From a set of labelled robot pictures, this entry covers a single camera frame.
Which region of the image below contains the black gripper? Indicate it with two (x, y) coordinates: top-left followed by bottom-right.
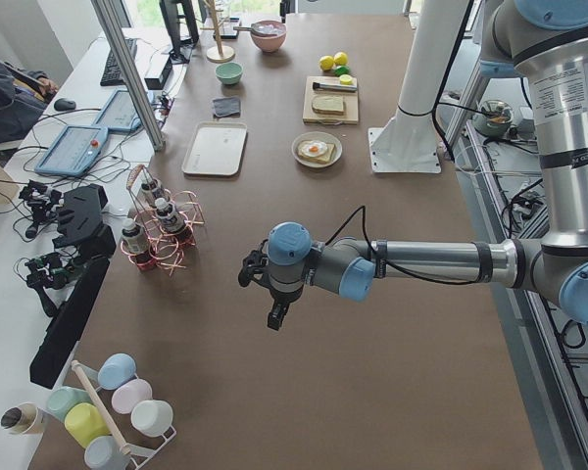
(267, 285), (300, 331)

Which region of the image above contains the bread slice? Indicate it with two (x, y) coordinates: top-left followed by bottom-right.
(312, 95), (346, 116)

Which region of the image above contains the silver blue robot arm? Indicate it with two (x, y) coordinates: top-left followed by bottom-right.
(260, 1), (588, 329)

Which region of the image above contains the cream rabbit tray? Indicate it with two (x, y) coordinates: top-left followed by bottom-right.
(181, 121), (247, 177)

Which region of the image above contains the white cup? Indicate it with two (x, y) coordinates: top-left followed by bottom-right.
(130, 399), (173, 438)

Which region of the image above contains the toast slice on plate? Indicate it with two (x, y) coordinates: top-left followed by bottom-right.
(296, 140), (335, 165)

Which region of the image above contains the pink cup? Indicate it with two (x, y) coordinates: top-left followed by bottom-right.
(111, 378), (153, 414)

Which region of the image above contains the white round plate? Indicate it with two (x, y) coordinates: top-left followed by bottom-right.
(291, 131), (342, 168)

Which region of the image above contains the fried egg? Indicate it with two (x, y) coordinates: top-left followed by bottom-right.
(298, 140), (328, 158)

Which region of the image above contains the tea bottle back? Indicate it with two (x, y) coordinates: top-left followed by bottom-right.
(140, 178), (166, 206)

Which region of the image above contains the white cup rack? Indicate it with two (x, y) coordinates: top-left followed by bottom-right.
(71, 360), (177, 469)

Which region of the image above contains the wooden cutting board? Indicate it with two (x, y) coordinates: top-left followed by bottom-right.
(303, 76), (359, 124)

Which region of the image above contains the grey folded cloth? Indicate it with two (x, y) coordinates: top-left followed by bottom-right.
(212, 96), (241, 118)

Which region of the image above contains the yellow cup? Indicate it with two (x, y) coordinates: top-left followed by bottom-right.
(64, 402), (110, 448)

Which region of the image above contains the grey blue cup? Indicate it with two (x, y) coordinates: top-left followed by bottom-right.
(84, 436), (130, 470)

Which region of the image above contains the mint green cup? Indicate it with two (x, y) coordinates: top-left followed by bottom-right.
(46, 386), (92, 422)

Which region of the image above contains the green ceramic bowl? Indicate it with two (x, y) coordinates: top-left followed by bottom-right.
(215, 62), (243, 85)

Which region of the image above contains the blue teach pendant far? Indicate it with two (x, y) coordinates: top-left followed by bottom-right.
(93, 89), (141, 134)

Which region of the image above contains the blue teach pendant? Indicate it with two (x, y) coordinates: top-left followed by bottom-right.
(93, 89), (141, 134)
(34, 125), (109, 176)

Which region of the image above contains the green lime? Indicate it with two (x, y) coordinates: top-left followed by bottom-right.
(333, 65), (351, 76)

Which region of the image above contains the blue teach pendant near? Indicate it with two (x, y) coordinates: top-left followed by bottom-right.
(34, 125), (109, 176)

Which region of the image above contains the whole yellow lemon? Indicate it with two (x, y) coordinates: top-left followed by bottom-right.
(318, 55), (334, 71)

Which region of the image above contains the wooden mug tree stand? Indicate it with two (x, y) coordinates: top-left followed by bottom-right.
(201, 0), (235, 64)

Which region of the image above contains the paper cup with metal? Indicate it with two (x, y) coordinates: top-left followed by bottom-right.
(0, 402), (46, 435)

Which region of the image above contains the pink bowl with ice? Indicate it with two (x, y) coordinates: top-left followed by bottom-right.
(251, 20), (287, 53)

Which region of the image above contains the black monitor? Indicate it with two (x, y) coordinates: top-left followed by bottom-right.
(159, 0), (199, 64)

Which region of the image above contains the black keyboard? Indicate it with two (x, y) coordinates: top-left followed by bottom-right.
(100, 38), (137, 86)

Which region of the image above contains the steel ice scoop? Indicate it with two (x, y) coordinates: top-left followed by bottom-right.
(233, 23), (264, 33)

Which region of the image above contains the black computer mouse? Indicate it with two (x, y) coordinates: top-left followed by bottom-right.
(54, 98), (76, 112)

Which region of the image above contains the seated person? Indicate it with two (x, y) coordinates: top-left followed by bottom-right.
(0, 61), (59, 144)

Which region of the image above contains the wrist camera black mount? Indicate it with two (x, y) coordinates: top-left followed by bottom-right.
(237, 239), (270, 288)

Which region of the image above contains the copper wire bottle rack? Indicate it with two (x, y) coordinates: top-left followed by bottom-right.
(120, 164), (205, 274)

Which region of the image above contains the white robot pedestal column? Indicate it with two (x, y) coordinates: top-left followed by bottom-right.
(368, 0), (473, 174)

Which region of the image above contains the steel handled knife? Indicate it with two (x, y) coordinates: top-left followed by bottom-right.
(312, 81), (358, 93)

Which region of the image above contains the aluminium frame post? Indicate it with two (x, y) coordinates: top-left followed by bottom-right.
(91, 0), (166, 152)

